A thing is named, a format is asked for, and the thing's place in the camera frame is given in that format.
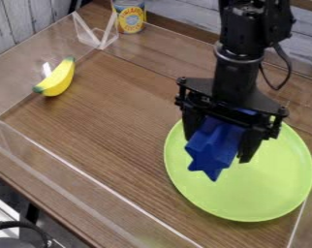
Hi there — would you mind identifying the clear acrylic front wall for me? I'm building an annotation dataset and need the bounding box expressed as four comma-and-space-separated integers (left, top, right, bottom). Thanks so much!
0, 120, 202, 248

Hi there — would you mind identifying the black cable bottom left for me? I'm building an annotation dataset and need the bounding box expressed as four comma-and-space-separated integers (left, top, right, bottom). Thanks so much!
0, 221, 56, 248

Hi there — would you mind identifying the yellow toy banana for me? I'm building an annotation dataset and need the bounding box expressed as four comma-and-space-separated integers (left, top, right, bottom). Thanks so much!
32, 56, 76, 97

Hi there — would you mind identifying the blue star-shaped block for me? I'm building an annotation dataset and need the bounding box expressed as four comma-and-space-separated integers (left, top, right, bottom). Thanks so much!
185, 116, 247, 182

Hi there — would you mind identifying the clear acrylic corner bracket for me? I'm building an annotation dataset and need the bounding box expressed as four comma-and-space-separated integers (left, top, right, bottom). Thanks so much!
72, 12, 119, 50

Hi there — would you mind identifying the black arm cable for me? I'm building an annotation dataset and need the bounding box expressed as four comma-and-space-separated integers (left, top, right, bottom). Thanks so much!
258, 43, 293, 91

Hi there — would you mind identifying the green round plate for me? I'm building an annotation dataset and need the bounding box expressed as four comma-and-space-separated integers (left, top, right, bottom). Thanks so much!
164, 123, 312, 222

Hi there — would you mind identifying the yellow blue labelled can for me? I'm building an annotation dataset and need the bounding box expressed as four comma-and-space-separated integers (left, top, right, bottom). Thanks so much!
112, 0, 146, 34

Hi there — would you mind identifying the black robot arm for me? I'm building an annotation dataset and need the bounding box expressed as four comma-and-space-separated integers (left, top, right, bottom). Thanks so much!
175, 0, 294, 163

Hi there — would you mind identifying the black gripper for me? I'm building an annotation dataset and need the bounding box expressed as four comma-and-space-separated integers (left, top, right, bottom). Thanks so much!
175, 77, 289, 163

